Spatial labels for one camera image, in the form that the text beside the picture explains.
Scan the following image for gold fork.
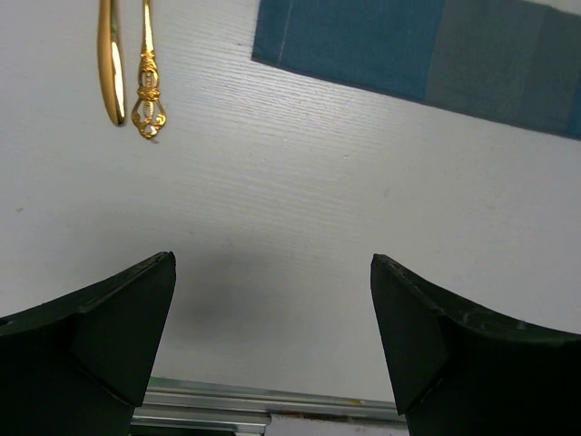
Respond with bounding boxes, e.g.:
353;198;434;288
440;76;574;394
131;0;167;140

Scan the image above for blue beige cloth placemat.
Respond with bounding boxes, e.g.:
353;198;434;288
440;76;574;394
251;1;580;139

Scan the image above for gold knife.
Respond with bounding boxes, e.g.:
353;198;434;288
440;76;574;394
97;0;126;126

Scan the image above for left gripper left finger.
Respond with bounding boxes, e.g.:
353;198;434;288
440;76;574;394
1;252;176;435

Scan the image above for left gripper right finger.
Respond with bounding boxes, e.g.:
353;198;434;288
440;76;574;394
370;254;580;435

